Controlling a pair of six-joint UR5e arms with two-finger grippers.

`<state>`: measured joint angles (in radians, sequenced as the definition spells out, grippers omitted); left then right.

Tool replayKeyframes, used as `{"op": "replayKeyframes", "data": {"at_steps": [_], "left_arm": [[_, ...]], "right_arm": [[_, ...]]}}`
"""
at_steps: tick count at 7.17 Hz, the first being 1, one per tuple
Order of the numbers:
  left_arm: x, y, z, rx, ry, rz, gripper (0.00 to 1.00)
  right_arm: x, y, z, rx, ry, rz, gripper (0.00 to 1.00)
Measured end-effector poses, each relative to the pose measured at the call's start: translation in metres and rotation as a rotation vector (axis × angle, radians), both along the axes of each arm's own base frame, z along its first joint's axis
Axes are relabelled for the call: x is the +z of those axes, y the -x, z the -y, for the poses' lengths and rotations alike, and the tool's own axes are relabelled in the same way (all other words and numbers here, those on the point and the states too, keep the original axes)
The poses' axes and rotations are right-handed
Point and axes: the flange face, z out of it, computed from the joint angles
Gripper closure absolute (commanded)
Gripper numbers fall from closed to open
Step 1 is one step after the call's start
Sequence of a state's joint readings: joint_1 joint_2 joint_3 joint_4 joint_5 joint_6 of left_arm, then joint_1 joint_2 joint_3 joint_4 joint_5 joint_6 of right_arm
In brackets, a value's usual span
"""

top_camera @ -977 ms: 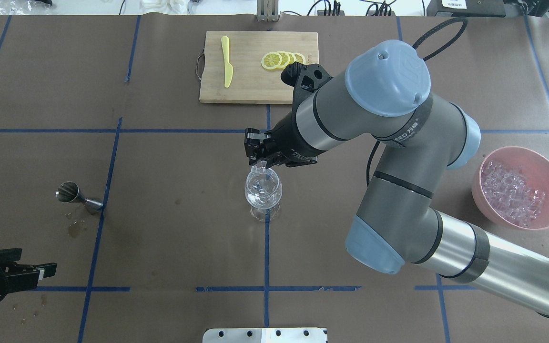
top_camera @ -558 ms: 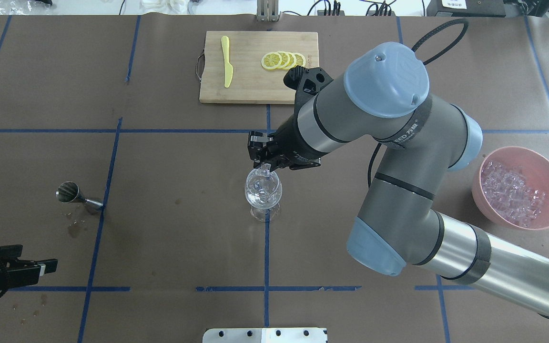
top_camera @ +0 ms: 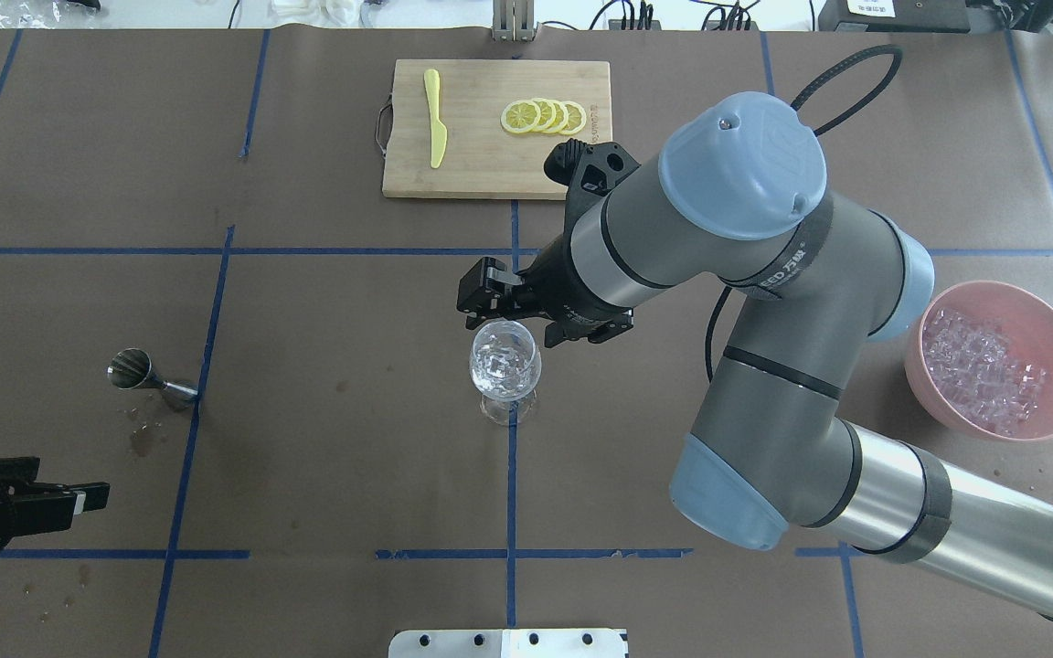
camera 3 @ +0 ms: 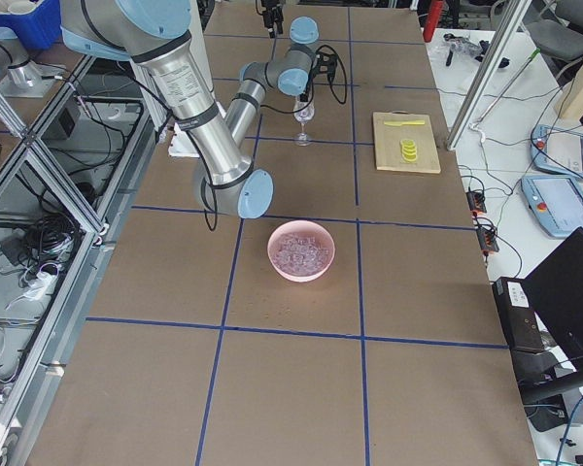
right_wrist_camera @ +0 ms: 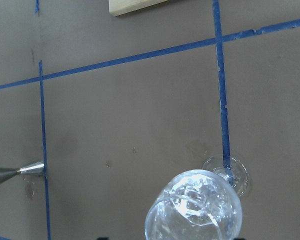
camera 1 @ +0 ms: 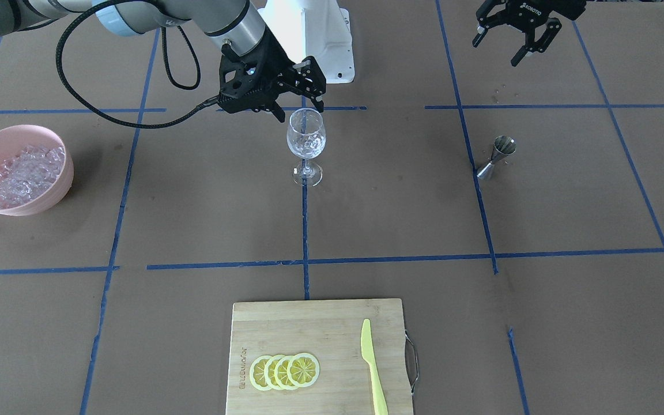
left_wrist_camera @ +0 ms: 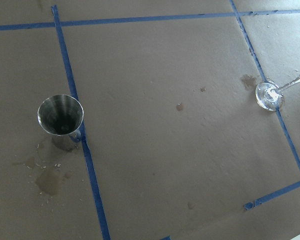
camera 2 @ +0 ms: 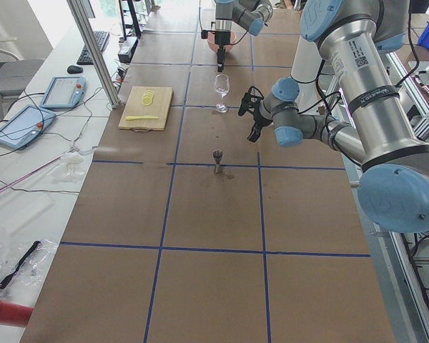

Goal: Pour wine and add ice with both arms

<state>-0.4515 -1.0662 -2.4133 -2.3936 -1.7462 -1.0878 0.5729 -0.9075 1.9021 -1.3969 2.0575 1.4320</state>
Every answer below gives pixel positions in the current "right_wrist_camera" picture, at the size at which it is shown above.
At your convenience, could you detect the steel double jigger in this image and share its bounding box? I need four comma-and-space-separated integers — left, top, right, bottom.
0, 161, 45, 184

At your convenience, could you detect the bamboo cutting board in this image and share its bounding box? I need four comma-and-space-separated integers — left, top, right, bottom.
108, 0, 167, 17

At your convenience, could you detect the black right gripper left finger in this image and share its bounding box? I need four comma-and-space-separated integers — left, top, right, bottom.
96, 236, 108, 240

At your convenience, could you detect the clear wine glass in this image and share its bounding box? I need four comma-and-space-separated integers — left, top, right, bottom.
144, 155, 250, 240

